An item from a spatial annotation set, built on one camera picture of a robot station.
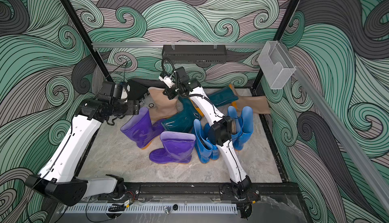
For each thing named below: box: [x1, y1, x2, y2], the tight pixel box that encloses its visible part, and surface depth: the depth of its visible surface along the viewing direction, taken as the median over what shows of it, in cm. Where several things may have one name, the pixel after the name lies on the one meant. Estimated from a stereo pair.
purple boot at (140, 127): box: [120, 106, 165, 150], surface depth 79 cm
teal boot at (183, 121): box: [161, 95, 203, 133], surface depth 100 cm
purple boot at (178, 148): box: [148, 131, 197, 164], surface depth 70 cm
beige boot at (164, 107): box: [147, 87, 178, 121], surface depth 93 cm
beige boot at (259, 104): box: [228, 84, 271, 115], surface depth 107 cm
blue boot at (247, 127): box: [233, 105, 254, 152], surface depth 72 cm
